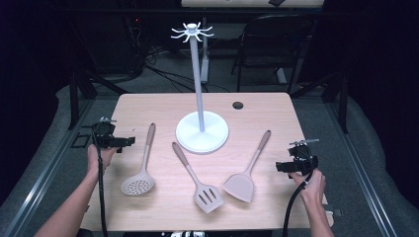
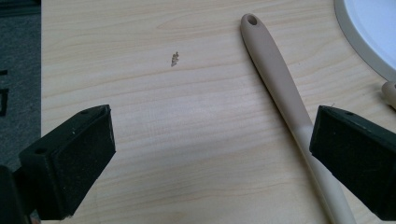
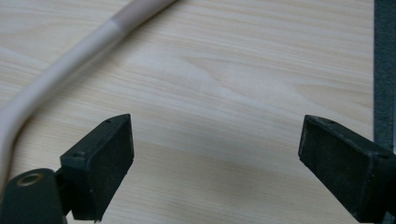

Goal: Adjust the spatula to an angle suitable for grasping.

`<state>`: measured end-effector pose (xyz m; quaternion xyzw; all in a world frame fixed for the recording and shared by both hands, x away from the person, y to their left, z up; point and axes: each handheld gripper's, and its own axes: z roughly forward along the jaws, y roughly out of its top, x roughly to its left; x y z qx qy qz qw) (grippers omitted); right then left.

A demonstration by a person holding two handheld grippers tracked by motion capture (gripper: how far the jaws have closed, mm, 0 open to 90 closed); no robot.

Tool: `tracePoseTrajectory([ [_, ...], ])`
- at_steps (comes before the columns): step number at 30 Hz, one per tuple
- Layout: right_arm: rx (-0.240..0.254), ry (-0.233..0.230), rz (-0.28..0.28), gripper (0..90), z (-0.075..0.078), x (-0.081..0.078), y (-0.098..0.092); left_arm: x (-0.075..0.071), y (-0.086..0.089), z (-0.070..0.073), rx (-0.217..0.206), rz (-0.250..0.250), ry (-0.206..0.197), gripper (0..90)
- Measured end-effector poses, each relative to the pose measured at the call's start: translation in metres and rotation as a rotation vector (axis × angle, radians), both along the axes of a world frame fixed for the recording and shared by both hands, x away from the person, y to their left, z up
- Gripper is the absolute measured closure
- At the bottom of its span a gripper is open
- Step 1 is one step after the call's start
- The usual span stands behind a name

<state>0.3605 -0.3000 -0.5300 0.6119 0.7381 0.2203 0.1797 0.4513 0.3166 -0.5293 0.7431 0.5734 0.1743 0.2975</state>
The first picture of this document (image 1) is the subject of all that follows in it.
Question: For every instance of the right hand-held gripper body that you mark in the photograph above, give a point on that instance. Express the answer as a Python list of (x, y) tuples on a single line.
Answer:
[(303, 161)]

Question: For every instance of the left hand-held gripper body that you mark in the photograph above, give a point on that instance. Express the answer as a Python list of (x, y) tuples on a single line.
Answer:
[(102, 130)]

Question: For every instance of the person's left hand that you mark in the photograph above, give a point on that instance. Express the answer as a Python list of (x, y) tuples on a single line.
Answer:
[(107, 158)]

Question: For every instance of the person's right hand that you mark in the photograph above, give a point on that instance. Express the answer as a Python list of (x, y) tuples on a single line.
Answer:
[(313, 189)]

